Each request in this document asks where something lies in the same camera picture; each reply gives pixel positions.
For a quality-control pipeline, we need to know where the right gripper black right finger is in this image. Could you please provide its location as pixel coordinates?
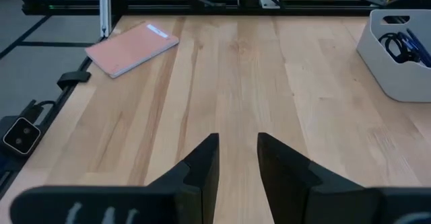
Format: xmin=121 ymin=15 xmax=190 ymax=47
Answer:
xmin=257 ymin=132 xmax=431 ymax=224

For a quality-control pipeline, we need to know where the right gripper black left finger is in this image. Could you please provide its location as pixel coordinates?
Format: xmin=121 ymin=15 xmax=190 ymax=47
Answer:
xmin=9 ymin=133 xmax=220 ymax=224

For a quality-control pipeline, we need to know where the black USB-C cable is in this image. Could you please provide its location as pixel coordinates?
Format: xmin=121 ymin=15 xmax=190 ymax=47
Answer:
xmin=377 ymin=32 xmax=422 ymax=65

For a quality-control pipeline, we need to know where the purple braided USB-C cable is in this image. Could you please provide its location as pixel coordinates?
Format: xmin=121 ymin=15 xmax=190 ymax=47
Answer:
xmin=397 ymin=28 xmax=431 ymax=69

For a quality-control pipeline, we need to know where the light grey plastic bin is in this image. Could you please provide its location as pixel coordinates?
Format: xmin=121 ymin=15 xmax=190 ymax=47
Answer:
xmin=356 ymin=9 xmax=431 ymax=104

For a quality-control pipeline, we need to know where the black table clamp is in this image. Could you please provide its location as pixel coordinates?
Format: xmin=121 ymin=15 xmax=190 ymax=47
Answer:
xmin=56 ymin=70 xmax=92 ymax=91

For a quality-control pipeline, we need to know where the pink notebook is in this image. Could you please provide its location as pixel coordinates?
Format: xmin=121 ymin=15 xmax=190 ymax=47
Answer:
xmin=84 ymin=22 xmax=180 ymax=79

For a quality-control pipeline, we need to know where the table-level camera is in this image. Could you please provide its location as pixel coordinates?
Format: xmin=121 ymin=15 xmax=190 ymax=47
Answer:
xmin=2 ymin=116 xmax=42 ymax=157

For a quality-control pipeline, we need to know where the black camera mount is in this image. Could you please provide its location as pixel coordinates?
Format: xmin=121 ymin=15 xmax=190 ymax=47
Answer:
xmin=0 ymin=99 xmax=57 ymax=172

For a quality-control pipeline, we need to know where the black aluminium table frame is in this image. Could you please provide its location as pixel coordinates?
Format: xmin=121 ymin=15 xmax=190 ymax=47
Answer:
xmin=0 ymin=0 xmax=388 ymax=198

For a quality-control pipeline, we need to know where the silver aluminium post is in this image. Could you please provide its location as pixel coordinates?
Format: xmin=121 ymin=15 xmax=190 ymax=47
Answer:
xmin=98 ymin=0 xmax=112 ymax=38

